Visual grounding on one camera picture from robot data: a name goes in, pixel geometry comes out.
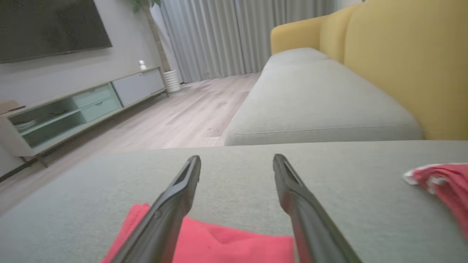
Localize red and white jersey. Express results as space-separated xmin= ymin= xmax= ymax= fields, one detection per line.
xmin=101 ymin=203 xmax=295 ymax=263

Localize small grey sofa seat cushion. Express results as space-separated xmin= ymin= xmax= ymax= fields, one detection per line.
xmin=261 ymin=47 xmax=330 ymax=74

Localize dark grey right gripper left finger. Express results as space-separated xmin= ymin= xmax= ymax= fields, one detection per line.
xmin=111 ymin=155 xmax=202 ymax=263

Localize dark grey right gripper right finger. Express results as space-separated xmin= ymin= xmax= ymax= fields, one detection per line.
xmin=272 ymin=153 xmax=363 ymax=263

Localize green potted plant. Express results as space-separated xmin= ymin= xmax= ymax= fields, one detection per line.
xmin=129 ymin=0 xmax=172 ymax=72

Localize grey pleated curtain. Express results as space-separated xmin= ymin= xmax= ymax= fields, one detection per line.
xmin=150 ymin=0 xmax=337 ymax=84

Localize large grey sofa seat cushion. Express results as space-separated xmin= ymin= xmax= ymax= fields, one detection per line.
xmin=0 ymin=140 xmax=468 ymax=263

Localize folded red garment white trim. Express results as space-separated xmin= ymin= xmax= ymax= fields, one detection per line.
xmin=402 ymin=163 xmax=468 ymax=242

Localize low TV cabinet mint drawers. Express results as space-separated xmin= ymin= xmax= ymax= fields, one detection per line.
xmin=0 ymin=65 xmax=170 ymax=169

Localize white dishes in cabinet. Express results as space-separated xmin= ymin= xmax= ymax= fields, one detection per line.
xmin=14 ymin=118 xmax=37 ymax=133

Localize white ribbed plant pot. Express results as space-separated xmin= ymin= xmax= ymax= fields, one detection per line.
xmin=163 ymin=69 xmax=182 ymax=93

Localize black flat screen TV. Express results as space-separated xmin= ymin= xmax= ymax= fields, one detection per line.
xmin=0 ymin=0 xmax=113 ymax=65

